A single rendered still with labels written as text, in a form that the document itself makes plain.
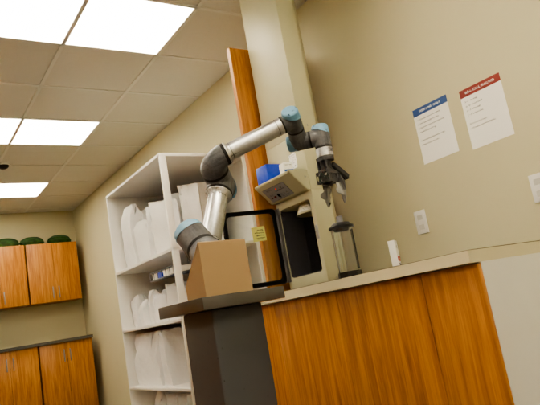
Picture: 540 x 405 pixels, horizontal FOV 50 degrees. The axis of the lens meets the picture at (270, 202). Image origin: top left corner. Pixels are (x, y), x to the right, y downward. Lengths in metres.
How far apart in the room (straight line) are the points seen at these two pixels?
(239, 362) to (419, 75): 1.67
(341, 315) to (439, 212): 0.80
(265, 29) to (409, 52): 0.78
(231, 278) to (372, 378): 0.67
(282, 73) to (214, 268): 1.40
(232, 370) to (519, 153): 1.46
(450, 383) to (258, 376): 0.62
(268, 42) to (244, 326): 1.72
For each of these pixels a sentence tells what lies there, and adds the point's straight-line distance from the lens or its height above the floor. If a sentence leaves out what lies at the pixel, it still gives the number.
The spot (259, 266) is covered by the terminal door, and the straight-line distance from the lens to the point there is 2.98.
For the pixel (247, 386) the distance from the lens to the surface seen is 1.97.
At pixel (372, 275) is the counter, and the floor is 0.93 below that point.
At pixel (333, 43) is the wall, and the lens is 3.45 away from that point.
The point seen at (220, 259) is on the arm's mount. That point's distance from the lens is 1.99.
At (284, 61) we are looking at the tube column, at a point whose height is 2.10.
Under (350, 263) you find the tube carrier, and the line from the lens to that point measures 2.45.
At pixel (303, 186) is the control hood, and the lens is 2.83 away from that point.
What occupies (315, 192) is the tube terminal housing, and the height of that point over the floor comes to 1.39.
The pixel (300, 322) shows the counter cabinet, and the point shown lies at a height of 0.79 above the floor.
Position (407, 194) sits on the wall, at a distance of 2.97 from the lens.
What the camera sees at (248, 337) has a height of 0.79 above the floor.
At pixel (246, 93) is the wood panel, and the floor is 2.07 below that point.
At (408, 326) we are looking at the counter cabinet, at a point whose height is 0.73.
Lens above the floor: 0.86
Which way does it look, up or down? 11 degrees up
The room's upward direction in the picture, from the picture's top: 10 degrees counter-clockwise
